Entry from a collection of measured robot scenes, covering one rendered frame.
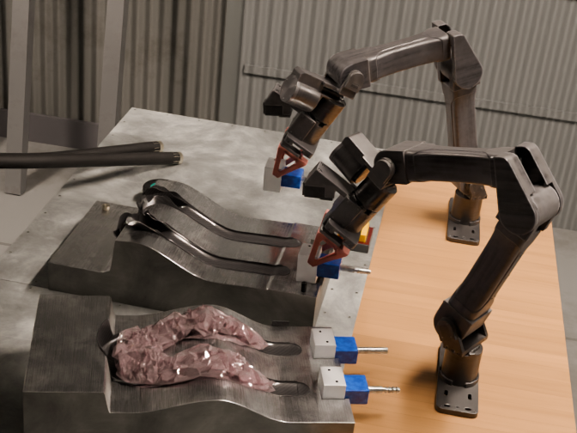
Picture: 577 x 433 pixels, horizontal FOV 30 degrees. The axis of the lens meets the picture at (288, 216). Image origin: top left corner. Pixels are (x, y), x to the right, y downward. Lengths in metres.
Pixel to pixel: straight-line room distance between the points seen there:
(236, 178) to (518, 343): 0.80
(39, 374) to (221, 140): 1.16
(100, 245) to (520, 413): 0.83
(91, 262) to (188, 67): 2.27
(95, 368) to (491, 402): 0.67
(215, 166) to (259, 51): 1.58
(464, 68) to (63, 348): 0.99
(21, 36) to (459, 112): 2.09
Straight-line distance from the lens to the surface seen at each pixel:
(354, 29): 4.00
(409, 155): 1.78
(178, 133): 2.70
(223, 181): 2.47
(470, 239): 2.36
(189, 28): 4.17
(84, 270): 2.01
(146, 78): 4.29
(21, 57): 3.98
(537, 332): 2.10
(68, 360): 1.69
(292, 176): 2.19
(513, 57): 4.01
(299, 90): 2.06
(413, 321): 2.05
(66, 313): 1.79
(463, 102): 2.25
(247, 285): 1.93
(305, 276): 1.94
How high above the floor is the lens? 1.91
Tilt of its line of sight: 28 degrees down
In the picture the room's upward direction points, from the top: 6 degrees clockwise
